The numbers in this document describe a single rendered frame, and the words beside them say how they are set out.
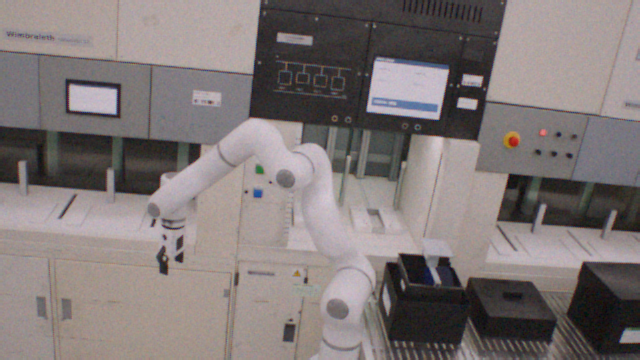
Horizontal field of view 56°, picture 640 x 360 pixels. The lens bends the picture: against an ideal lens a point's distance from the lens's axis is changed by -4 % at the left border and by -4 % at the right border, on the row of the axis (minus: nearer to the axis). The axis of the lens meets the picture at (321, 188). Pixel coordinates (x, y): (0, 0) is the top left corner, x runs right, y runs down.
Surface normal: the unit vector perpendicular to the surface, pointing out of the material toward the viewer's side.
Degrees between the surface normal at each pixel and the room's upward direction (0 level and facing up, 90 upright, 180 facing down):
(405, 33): 90
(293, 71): 90
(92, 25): 90
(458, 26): 90
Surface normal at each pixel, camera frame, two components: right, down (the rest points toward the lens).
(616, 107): 0.09, 0.40
